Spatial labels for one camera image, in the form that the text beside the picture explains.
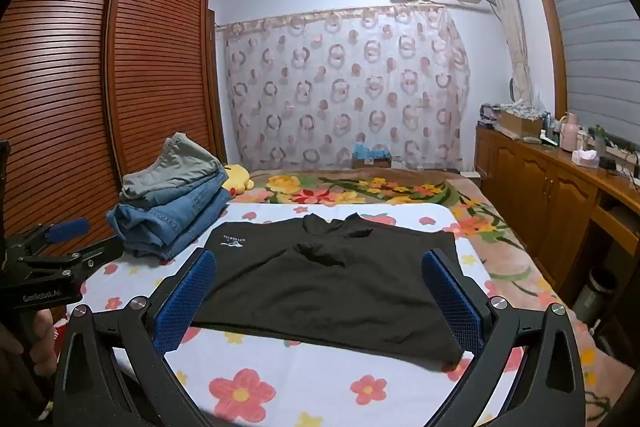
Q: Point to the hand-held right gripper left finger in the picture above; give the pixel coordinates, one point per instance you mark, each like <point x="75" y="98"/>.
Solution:
<point x="185" y="302"/>

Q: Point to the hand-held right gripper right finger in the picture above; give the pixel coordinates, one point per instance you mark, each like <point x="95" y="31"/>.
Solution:
<point x="452" y="302"/>

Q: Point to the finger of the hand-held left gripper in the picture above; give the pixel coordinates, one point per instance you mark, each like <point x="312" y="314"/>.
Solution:
<point x="67" y="229"/>
<point x="95" y="257"/>

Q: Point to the black pants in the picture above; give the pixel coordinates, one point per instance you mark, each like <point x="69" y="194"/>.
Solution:
<point x="325" y="297"/>

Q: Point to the grey folded pants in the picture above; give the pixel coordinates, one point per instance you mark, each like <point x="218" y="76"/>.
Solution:
<point x="175" y="167"/>

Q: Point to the person's left hand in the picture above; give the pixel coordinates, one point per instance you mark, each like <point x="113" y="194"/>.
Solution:
<point x="44" y="342"/>

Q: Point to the blue folded denim jeans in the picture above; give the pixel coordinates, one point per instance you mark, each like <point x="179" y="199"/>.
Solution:
<point x="150" y="239"/>
<point x="185" y="202"/>

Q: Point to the yellow plush toy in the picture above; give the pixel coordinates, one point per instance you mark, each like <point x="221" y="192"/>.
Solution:
<point x="237" y="179"/>

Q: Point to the wooden sideboard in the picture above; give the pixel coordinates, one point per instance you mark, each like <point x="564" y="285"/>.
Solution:
<point x="540" y="197"/>

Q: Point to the white strawberry flower print sheet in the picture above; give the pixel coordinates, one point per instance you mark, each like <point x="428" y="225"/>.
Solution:
<point x="300" y="382"/>

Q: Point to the grey waste bin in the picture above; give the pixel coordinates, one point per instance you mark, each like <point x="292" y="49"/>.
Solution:
<point x="595" y="297"/>

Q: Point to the wooden louvred wardrobe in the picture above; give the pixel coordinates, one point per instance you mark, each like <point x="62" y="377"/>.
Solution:
<point x="65" y="82"/>

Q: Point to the blue topped cardboard box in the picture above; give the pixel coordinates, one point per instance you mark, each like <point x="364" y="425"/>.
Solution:
<point x="371" y="154"/>

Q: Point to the pink thermos jug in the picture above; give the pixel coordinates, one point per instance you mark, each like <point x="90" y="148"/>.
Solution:
<point x="570" y="134"/>

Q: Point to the sheer curtain with circle pattern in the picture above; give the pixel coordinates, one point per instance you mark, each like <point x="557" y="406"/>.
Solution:
<point x="340" y="87"/>

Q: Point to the beige tied window curtain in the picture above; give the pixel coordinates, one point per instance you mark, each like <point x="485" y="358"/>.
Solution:
<point x="515" y="32"/>

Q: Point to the grey window blind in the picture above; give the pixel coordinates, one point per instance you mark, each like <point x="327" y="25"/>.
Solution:
<point x="595" y="32"/>

